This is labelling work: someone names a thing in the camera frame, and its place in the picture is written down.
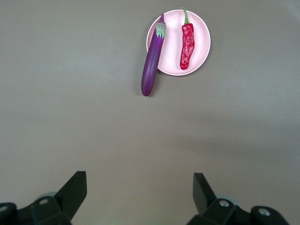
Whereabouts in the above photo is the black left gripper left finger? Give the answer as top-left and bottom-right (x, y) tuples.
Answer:
(30, 171), (88, 225)

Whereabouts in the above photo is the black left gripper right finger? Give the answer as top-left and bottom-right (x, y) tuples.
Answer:
(187, 172), (253, 225)

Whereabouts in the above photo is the long purple eggplant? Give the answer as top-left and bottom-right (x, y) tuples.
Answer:
(141, 13), (167, 97)

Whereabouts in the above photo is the red chili pepper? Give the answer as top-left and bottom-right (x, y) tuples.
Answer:
(180, 6), (195, 70)

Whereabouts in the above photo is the brown table cover mat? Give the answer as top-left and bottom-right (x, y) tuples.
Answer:
(0, 0), (300, 225)

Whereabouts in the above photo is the pink round plate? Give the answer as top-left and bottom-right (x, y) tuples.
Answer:
(146, 9), (211, 76)

